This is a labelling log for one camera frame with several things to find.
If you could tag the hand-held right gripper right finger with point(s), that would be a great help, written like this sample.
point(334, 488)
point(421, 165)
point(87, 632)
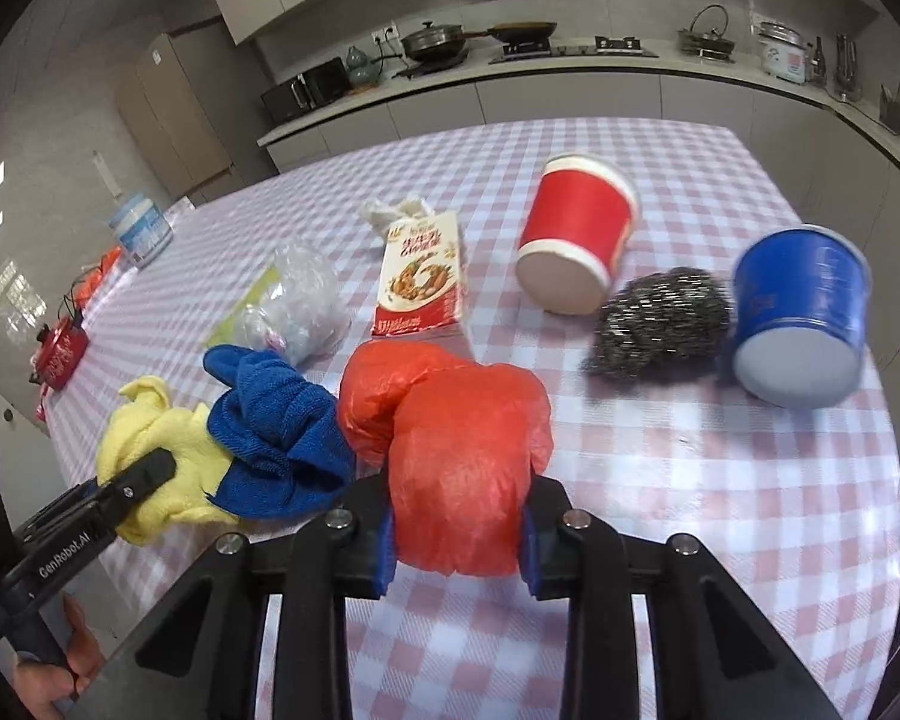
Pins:
point(531, 556)

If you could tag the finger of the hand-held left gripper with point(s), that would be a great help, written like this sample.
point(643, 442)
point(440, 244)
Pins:
point(142, 474)

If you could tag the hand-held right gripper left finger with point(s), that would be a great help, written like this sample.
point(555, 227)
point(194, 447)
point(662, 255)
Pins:
point(382, 551)

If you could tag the yellow cloth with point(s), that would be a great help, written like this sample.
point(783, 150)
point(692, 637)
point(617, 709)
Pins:
point(184, 439)

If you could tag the red plastic bag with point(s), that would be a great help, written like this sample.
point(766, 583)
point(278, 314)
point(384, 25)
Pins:
point(457, 450)

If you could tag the blue microfibre cloth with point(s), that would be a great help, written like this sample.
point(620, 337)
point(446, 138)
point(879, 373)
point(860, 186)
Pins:
point(285, 420)

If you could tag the steel wool scrubber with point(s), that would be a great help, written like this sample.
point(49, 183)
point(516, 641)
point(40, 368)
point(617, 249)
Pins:
point(660, 315)

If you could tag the person's left hand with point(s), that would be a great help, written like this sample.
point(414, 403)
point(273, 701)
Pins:
point(41, 686)

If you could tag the pink checkered tablecloth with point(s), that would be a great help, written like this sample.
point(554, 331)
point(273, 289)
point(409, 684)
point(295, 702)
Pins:
point(720, 502)

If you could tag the orange plastic bag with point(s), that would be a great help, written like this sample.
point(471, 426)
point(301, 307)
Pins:
point(94, 281)

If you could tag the clear plastic bag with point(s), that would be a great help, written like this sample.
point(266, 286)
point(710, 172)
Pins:
point(300, 300)

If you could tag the white jar with blue label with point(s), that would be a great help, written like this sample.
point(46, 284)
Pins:
point(142, 229)

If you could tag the red and white carton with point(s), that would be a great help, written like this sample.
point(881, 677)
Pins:
point(420, 277)

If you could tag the crumpled white tissue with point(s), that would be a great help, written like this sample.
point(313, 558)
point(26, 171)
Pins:
point(390, 214)

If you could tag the red paper cup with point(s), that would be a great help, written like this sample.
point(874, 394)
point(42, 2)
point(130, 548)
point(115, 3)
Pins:
point(577, 217)

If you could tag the beige refrigerator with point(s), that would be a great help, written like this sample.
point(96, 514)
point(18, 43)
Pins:
point(172, 112)

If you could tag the blue paper cup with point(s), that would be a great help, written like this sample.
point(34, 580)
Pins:
point(795, 292)

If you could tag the black microwave oven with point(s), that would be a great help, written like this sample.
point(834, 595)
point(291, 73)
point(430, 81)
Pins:
point(283, 101)

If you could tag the green ceramic vase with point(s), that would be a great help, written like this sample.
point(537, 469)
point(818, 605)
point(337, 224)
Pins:
point(361, 67)

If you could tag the black induction cooker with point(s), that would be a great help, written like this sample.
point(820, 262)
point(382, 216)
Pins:
point(427, 66)

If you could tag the black gas stove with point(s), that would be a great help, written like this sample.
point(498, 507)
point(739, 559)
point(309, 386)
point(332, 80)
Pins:
point(570, 51)

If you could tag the lidded grey cooking pot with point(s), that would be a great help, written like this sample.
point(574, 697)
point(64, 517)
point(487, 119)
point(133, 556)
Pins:
point(433, 41)

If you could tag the black frying pan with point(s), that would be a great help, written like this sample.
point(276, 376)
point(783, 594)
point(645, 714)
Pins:
point(521, 31)

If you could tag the white rice cooker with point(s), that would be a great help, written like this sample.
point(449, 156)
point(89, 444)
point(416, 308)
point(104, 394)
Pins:
point(781, 52)

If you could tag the dark glass bottle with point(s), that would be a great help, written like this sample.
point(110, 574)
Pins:
point(818, 64)

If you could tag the dark utensil holder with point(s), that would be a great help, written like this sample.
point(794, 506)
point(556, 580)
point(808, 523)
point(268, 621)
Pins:
point(892, 114)

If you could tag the metal knife rack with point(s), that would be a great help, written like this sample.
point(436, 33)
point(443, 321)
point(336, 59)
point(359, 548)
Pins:
point(846, 71)

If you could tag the white wall socket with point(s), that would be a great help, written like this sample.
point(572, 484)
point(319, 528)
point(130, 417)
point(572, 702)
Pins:
point(385, 34)

